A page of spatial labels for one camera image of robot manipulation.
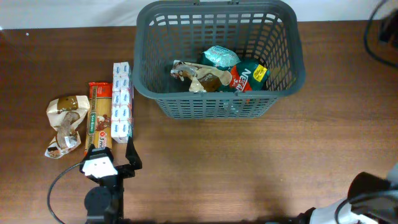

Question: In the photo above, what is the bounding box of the beige brown snack bag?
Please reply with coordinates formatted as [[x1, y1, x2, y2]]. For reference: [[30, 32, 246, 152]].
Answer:
[[170, 60, 232, 93]]

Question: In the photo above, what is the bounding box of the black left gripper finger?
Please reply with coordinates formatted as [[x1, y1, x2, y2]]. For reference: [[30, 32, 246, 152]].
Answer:
[[125, 137, 142, 170], [87, 147, 113, 159]]

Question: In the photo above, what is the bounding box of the light teal wipes packet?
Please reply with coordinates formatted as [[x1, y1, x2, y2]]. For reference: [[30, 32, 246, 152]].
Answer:
[[200, 45, 240, 70]]

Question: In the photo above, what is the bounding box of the orange spaghetti packet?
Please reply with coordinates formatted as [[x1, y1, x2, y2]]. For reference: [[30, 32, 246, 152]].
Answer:
[[85, 82, 113, 154]]

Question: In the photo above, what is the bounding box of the green Nescafe coffee bag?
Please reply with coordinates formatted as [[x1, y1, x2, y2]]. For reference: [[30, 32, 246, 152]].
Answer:
[[217, 60, 270, 92]]

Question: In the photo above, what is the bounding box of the grey plastic shopping basket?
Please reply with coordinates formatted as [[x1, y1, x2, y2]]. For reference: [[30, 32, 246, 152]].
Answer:
[[132, 1, 305, 119]]

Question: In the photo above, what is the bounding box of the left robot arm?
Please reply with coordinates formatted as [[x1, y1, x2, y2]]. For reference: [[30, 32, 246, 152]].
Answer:
[[80, 137, 142, 224]]

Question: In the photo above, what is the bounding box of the white tissue multipack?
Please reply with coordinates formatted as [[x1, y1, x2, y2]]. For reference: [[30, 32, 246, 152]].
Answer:
[[111, 62, 134, 144]]

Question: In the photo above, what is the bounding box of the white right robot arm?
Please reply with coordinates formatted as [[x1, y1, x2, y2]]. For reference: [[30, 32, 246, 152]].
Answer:
[[265, 1, 397, 224]]

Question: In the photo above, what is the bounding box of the brown white snack bag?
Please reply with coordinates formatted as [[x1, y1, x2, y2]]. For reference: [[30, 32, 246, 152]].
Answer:
[[44, 95, 90, 159]]

